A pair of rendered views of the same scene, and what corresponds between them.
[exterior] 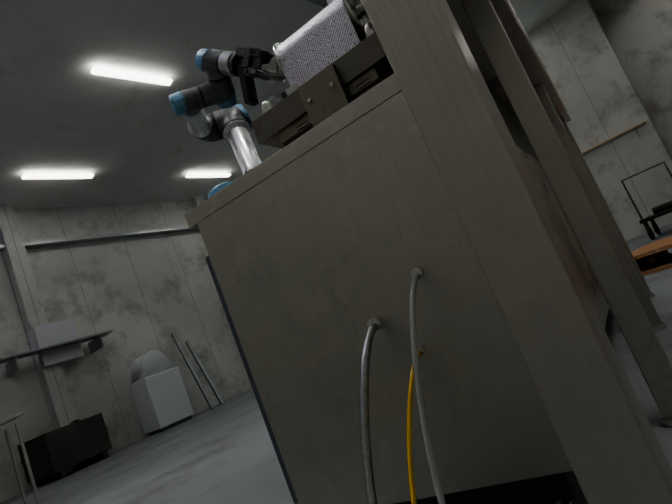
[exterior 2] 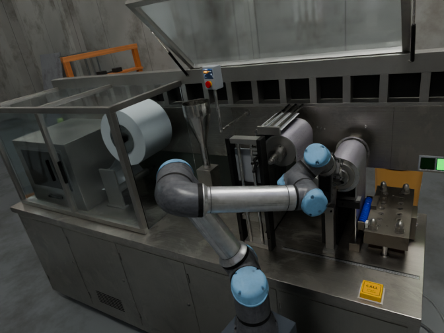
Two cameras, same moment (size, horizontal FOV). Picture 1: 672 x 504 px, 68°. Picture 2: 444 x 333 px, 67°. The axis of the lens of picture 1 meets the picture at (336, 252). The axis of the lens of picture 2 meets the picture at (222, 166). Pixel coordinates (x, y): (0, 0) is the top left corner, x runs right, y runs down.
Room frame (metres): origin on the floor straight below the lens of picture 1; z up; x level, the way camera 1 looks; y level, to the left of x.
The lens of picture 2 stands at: (1.75, 1.14, 1.89)
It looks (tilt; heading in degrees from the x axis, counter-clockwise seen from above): 24 degrees down; 275
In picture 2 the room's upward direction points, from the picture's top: 9 degrees counter-clockwise
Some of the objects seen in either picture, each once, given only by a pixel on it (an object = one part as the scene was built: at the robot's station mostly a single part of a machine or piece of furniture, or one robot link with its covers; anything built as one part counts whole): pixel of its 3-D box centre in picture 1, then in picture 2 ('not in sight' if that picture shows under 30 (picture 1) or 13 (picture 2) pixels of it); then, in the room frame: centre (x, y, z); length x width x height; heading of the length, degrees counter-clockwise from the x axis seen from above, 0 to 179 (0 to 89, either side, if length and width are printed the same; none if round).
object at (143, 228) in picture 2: not in sight; (92, 148); (2.73, -0.87, 1.25); 1.19 x 0.57 x 0.70; 151
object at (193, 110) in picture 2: not in sight; (196, 108); (1.96, -0.53, 1.50); 0.14 x 0.14 x 0.06
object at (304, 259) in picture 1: (494, 280); (193, 269); (2.18, -0.58, 0.43); 2.52 x 0.64 x 0.86; 151
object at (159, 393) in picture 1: (159, 389); not in sight; (9.93, 4.24, 0.76); 0.77 x 0.65 x 1.52; 142
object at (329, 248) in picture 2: not in sight; (329, 221); (1.44, -0.06, 1.05); 0.06 x 0.05 x 0.31; 61
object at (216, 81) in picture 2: not in sight; (211, 77); (1.85, -0.38, 1.66); 0.07 x 0.07 x 0.10; 48
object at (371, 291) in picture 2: not in sight; (371, 291); (1.36, 0.20, 0.91); 0.07 x 0.07 x 0.02; 61
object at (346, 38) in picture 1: (329, 77); (361, 192); (1.27, -0.16, 1.11); 0.23 x 0.01 x 0.18; 61
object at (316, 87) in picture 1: (324, 97); (414, 222); (1.06, -0.11, 0.96); 0.10 x 0.03 x 0.11; 61
